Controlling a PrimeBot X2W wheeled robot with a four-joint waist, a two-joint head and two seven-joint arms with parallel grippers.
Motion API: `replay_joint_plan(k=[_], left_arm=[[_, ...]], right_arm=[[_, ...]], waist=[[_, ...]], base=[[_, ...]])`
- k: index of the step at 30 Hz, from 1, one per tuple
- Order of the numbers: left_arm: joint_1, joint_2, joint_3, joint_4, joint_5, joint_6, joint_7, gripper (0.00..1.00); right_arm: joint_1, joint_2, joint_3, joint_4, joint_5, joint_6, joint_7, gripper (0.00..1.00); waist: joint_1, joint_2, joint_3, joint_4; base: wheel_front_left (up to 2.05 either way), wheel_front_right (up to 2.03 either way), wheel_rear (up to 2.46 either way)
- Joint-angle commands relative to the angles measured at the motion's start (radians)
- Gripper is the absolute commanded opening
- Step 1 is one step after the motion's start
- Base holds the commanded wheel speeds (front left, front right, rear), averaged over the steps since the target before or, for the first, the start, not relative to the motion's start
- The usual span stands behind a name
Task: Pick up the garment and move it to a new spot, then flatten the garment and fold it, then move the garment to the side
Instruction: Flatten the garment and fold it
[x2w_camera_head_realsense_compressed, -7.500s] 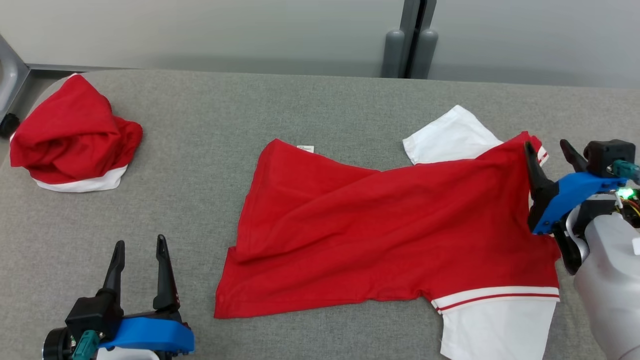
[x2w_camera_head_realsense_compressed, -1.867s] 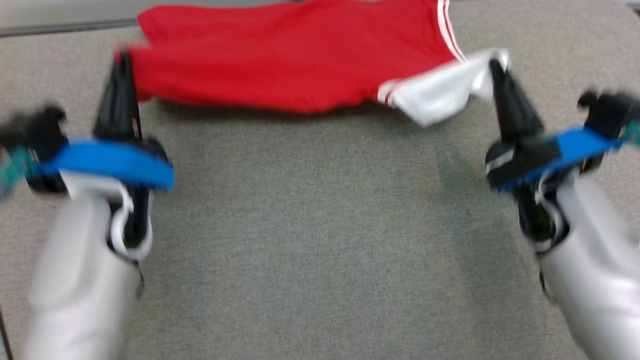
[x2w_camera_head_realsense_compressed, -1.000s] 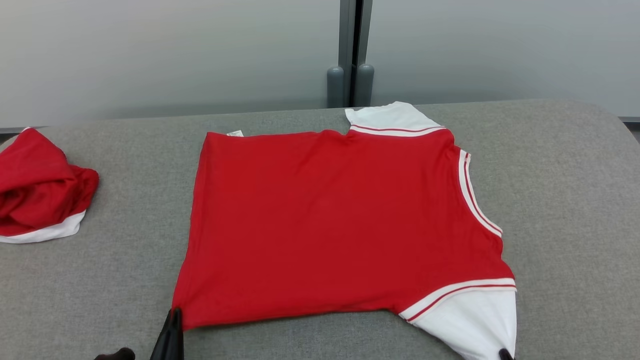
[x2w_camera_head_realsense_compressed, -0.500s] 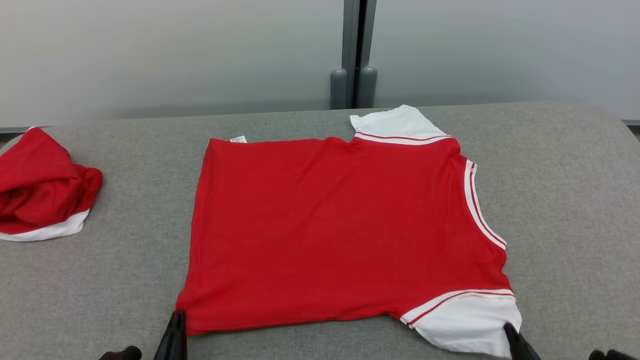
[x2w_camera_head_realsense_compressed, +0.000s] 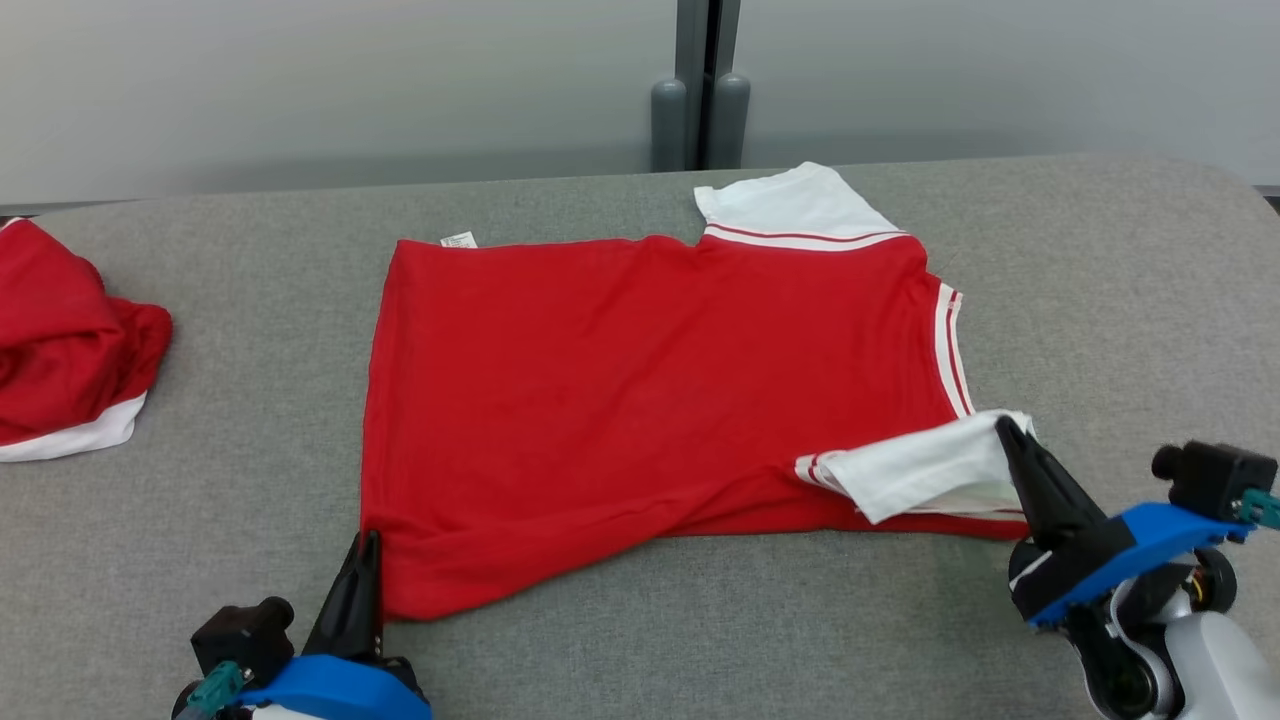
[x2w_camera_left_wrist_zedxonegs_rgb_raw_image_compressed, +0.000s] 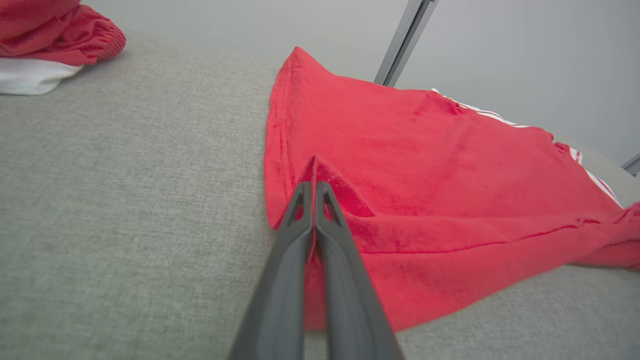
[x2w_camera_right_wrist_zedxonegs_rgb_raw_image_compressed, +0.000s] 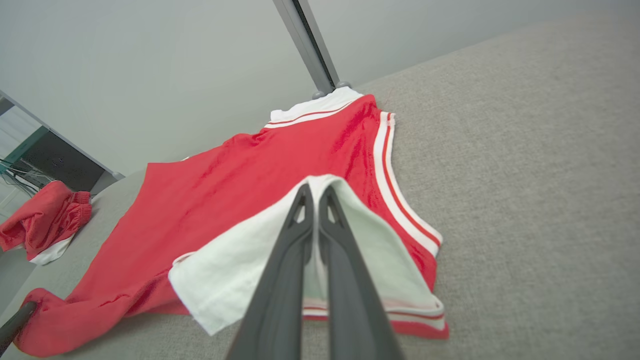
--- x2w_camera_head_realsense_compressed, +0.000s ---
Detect teal-plug right camera cable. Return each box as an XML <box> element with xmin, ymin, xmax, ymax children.
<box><xmin>1233</xmin><ymin>488</ymin><xmax>1280</xmax><ymax>531</ymax></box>

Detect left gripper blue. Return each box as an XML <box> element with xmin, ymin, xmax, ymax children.
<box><xmin>238</xmin><ymin>530</ymin><xmax>434</xmax><ymax>720</ymax></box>

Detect teal-plug camera cable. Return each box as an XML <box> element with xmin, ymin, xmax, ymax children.
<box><xmin>1233</xmin><ymin>488</ymin><xmax>1280</xmax><ymax>531</ymax></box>
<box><xmin>172</xmin><ymin>660</ymin><xmax>248</xmax><ymax>720</ymax></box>

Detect crumpled red garment, white hem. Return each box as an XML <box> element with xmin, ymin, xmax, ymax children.
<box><xmin>0</xmin><ymin>217</ymin><xmax>174</xmax><ymax>464</ymax></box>

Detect grey cylindrical post cap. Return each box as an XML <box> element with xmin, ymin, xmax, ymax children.
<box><xmin>650</xmin><ymin>78</ymin><xmax>690</xmax><ymax>173</ymax></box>
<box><xmin>711</xmin><ymin>72</ymin><xmax>752</xmax><ymax>170</ymax></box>

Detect teal-plug left camera cable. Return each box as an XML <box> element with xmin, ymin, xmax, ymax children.
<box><xmin>172</xmin><ymin>660</ymin><xmax>248</xmax><ymax>720</ymax></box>

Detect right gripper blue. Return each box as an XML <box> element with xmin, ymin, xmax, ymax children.
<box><xmin>995</xmin><ymin>416</ymin><xmax>1253</xmax><ymax>629</ymax></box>

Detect grey metal partition post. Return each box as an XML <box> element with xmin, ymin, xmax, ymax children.
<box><xmin>675</xmin><ymin>0</ymin><xmax>742</xmax><ymax>171</ymax></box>

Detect red shirt with white sleeves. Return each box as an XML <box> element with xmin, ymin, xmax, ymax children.
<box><xmin>358</xmin><ymin>161</ymin><xmax>1038</xmax><ymax>622</ymax></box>

